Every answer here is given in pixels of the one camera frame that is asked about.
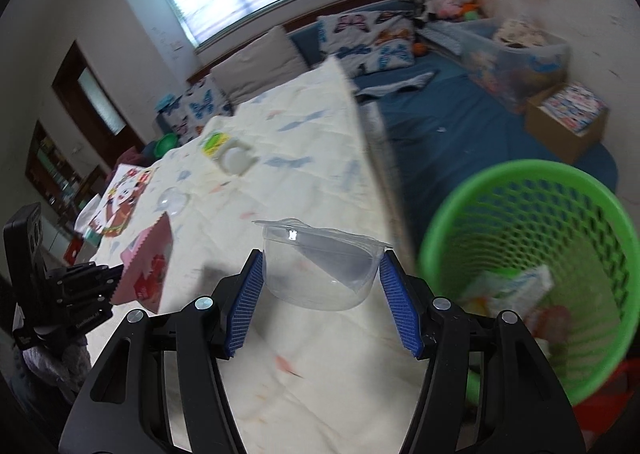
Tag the beige pillow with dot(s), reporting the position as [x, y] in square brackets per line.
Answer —
[255, 64]

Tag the green plastic mesh basket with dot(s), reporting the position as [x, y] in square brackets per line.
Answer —
[450, 234]

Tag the red cartoon printed box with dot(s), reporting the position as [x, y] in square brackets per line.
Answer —
[120, 204]

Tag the pink plush toy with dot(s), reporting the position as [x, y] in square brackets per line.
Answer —
[450, 9]

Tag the pink snack packet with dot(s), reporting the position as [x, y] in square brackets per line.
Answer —
[145, 264]

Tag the small orange ball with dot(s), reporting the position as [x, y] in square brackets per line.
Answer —
[420, 49]

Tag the translucent plastic cup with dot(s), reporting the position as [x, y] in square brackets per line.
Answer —
[235, 161]

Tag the red plastic stool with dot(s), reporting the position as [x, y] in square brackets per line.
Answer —
[615, 384]

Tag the dark wooden shelf cabinet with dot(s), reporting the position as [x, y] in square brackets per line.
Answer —
[45, 154]

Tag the red printed paper cup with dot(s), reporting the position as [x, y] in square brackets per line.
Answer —
[550, 323]

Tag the clear plastic dome lid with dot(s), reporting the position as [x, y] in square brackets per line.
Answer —
[174, 201]

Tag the person's left forearm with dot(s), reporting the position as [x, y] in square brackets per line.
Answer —
[55, 364]

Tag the spotted plush cloth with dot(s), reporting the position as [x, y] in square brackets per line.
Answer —
[520, 31]

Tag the white tissue box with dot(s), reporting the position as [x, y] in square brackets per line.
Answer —
[89, 216]

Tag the clear plastic storage bin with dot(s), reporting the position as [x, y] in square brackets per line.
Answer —
[500, 69]

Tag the blue bed mattress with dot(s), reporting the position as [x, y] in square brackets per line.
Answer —
[450, 109]

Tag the green plastic bowl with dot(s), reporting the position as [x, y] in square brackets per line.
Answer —
[167, 145]

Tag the cartoon printed flat box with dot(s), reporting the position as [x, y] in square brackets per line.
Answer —
[575, 106]

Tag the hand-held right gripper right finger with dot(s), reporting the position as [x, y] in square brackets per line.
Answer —
[402, 309]

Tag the maroon cloth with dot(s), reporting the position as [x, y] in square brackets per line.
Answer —
[132, 158]

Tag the dotted blue long box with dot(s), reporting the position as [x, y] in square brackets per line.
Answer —
[442, 39]

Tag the dark wooden headboard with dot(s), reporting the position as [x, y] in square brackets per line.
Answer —
[350, 4]

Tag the butterfly print pillow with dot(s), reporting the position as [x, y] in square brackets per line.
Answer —
[200, 104]
[360, 34]

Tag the green yellow snack pack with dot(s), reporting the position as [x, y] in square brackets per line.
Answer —
[215, 143]

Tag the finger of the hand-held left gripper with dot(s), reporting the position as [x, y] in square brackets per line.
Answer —
[85, 274]
[85, 294]

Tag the clear plastic bowl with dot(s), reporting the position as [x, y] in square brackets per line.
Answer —
[320, 279]

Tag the grey white cloth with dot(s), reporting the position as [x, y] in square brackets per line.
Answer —
[395, 84]

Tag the blue white drink carton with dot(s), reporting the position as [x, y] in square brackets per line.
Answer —
[515, 284]

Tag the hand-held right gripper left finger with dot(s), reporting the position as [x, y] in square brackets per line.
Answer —
[245, 304]

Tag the dark wood framed door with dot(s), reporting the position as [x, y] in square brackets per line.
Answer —
[67, 79]

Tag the small red box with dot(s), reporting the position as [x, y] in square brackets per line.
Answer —
[74, 251]

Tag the brown cardboard box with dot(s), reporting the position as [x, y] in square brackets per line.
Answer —
[555, 139]

